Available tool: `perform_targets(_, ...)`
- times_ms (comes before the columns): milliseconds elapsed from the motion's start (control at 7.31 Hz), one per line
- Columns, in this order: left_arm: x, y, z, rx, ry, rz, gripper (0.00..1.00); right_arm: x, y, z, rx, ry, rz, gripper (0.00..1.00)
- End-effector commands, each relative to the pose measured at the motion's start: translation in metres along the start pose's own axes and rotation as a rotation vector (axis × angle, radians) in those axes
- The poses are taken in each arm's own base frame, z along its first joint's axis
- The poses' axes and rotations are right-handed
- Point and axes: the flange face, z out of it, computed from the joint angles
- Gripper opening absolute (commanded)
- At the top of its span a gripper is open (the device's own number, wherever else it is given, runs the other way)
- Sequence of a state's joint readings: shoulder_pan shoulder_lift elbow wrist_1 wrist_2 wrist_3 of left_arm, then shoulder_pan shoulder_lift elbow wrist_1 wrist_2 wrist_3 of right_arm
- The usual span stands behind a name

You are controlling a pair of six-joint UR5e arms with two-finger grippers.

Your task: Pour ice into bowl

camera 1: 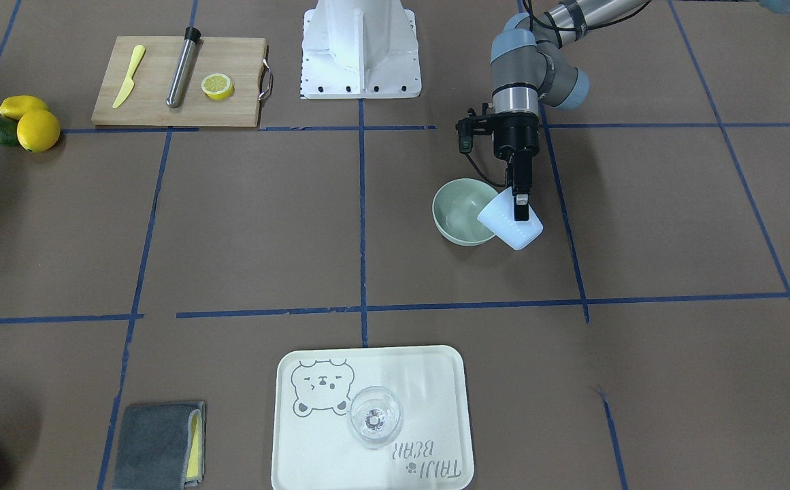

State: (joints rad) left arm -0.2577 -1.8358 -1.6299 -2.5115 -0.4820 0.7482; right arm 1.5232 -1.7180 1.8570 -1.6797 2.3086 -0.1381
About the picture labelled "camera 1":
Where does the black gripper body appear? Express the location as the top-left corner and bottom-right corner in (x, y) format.
(492, 112), (540, 178)

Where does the light blue plastic cup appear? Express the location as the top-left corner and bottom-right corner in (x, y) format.
(478, 187), (544, 250)

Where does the light green bowl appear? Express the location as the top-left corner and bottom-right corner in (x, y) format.
(432, 179), (498, 247)

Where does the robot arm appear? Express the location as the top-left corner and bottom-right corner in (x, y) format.
(489, 1), (648, 221)

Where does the wooden cutting board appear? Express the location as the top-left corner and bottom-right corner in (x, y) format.
(91, 36), (268, 128)

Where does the cream bear serving tray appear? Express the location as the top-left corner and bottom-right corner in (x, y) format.
(271, 345), (475, 489)

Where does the clear wine glass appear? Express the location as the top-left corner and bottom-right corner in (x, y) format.
(348, 387), (404, 450)

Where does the lemon half slice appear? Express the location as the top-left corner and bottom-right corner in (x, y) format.
(201, 73), (234, 101)

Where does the steel cylinder muddler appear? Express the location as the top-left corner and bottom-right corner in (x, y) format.
(165, 26), (201, 109)

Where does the yellow plastic knife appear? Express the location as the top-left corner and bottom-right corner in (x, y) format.
(112, 44), (146, 109)

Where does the grey folded cloth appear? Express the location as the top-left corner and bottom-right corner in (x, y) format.
(112, 400), (207, 489)

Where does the yellow lemon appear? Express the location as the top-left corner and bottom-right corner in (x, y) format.
(0, 95), (49, 121)
(16, 109), (61, 153)

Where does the green lime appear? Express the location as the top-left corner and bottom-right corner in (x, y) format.
(0, 116), (20, 148)

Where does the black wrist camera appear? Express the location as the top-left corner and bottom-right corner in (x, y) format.
(456, 102), (495, 155)

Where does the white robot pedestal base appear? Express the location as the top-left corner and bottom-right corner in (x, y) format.
(299, 1), (423, 100)

